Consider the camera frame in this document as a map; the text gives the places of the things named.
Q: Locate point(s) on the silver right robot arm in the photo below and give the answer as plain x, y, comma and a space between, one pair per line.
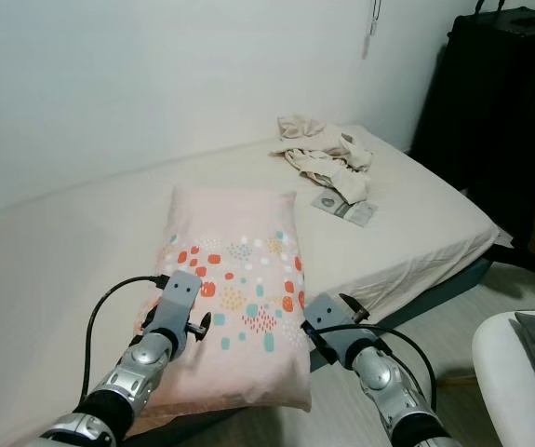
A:
383, 377

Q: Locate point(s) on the tall black cabinet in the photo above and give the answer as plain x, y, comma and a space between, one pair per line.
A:
500, 121

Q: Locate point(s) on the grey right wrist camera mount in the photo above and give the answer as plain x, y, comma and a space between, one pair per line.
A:
325, 317

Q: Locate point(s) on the pink patterned pillow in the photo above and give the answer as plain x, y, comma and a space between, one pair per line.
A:
239, 223

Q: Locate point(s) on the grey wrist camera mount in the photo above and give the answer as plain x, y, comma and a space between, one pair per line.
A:
325, 317
181, 293

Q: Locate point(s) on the white plastic chair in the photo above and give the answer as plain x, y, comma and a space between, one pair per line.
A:
500, 372

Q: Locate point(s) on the bed with beige sheet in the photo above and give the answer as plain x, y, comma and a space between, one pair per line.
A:
81, 251

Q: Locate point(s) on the grey printed booklet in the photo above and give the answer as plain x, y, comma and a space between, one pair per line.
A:
346, 209

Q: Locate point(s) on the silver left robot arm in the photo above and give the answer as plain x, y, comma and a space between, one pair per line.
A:
146, 358

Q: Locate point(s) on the crumpled beige clothes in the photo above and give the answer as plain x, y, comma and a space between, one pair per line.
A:
323, 154

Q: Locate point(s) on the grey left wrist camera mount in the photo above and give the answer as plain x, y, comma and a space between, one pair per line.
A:
181, 293

